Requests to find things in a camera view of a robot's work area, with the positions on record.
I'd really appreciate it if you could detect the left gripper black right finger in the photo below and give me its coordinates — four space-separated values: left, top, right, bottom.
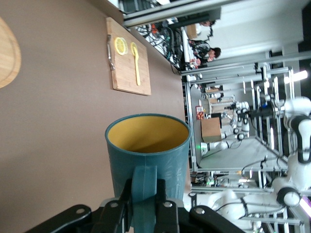
155 179 246 233

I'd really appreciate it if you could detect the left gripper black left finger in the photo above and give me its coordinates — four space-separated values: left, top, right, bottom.
24 179 134 233

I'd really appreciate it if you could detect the teal cup yellow inside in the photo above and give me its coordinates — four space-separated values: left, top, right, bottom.
104 113 192 233

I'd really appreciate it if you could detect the wooden cup rack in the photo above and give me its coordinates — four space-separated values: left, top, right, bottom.
0 17 22 89

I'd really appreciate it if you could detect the cardboard box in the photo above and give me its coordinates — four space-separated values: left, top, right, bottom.
200 117 222 143

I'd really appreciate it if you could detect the brown table cover sheet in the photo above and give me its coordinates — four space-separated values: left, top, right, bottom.
0 0 192 233

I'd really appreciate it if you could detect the bamboo cutting board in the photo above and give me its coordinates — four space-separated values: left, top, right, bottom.
105 17 152 96

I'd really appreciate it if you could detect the yellow plastic fork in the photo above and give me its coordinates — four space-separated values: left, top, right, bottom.
130 42 141 86

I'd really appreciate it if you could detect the person in black clothes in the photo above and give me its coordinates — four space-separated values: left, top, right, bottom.
188 40 222 67

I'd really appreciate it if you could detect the large aluminium frame beam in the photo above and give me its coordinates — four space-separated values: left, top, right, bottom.
123 0 222 28

